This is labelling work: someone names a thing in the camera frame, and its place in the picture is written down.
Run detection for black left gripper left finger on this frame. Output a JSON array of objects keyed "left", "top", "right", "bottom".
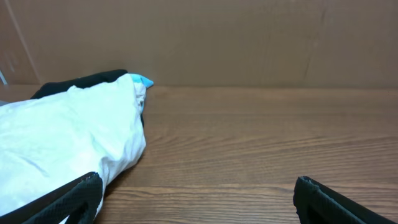
[{"left": 1, "top": 172, "right": 103, "bottom": 224}]

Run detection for black and blue shirt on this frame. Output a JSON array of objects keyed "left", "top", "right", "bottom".
[{"left": 31, "top": 69, "right": 154, "bottom": 126}]

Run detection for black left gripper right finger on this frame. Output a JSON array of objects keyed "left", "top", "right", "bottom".
[{"left": 293, "top": 176, "right": 395, "bottom": 224}]

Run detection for beige khaki shorts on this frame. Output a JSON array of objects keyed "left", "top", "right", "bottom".
[{"left": 1, "top": 73, "right": 153, "bottom": 214}]

